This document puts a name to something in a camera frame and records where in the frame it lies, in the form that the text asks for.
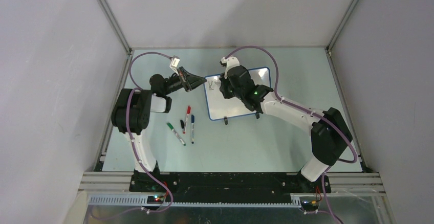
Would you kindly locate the blue whiteboard marker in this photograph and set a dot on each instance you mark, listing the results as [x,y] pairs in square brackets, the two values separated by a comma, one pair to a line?
[192,128]

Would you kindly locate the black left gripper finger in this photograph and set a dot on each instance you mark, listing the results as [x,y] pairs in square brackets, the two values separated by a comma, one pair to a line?
[184,74]
[194,82]

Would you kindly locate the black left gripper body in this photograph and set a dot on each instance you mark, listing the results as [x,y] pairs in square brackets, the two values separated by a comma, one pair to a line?
[174,84]

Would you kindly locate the green whiteboard marker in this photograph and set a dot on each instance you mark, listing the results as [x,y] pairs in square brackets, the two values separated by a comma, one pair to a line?
[176,134]

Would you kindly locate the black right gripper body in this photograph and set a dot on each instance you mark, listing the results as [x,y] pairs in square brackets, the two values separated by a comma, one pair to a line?
[229,91]

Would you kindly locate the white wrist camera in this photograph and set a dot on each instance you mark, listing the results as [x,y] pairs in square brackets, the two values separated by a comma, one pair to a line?
[228,63]
[174,62]

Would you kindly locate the red whiteboard marker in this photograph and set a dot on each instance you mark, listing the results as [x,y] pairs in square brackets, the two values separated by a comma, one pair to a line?
[186,119]

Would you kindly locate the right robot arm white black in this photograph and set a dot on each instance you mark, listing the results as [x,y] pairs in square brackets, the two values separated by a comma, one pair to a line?
[328,131]

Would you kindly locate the blue-framed whiteboard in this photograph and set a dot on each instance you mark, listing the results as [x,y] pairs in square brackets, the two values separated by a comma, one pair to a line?
[220,108]

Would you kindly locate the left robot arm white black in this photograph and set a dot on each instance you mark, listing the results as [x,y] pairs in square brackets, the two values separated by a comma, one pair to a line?
[132,110]

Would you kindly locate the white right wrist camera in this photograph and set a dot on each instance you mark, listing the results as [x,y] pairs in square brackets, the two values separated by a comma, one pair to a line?
[228,63]

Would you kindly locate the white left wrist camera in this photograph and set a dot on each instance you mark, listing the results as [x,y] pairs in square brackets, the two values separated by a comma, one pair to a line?
[174,62]

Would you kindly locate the grey slotted cable duct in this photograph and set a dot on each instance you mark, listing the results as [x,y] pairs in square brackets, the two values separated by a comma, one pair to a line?
[146,201]

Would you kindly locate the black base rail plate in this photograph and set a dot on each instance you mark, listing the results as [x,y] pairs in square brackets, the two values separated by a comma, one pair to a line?
[228,187]

